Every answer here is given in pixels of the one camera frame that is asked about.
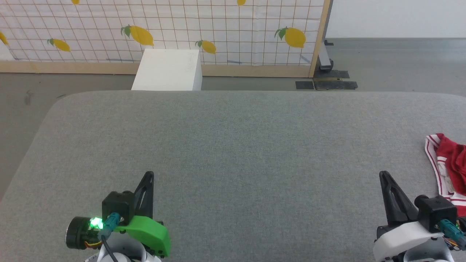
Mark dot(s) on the grey metal partition foot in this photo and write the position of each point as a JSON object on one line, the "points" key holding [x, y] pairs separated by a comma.
{"points": [[325, 60]]}

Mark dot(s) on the red white basketball jersey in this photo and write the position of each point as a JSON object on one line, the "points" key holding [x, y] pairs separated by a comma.
{"points": [[455, 160]]}

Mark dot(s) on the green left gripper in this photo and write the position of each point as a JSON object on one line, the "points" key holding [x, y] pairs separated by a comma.
{"points": [[153, 233]]}

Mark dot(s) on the white box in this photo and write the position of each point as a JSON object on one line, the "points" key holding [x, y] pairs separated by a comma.
{"points": [[169, 71]]}

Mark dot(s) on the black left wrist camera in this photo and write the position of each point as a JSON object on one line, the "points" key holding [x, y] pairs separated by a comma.
{"points": [[116, 203]]}

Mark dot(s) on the large black floor patch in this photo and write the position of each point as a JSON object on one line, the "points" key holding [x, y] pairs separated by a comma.
{"points": [[335, 82]]}

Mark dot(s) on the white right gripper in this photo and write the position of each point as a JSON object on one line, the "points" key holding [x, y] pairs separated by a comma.
{"points": [[400, 238]]}

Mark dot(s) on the white label tag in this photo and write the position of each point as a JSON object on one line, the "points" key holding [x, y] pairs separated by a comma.
{"points": [[150, 257]]}

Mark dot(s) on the lemon print partition screen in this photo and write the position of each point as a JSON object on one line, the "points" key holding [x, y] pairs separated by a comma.
{"points": [[218, 25]]}

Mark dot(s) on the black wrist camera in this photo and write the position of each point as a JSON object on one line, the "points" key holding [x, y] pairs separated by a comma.
{"points": [[116, 203], [437, 213]]}

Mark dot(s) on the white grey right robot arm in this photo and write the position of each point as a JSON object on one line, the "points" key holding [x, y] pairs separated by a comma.
{"points": [[426, 254]]}

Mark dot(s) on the small black floor patch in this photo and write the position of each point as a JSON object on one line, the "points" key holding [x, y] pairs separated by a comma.
{"points": [[304, 85]]}

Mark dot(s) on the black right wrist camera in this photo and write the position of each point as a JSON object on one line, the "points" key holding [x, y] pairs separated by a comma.
{"points": [[437, 213]]}

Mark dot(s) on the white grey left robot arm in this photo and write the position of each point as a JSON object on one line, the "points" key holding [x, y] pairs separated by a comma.
{"points": [[78, 233]]}

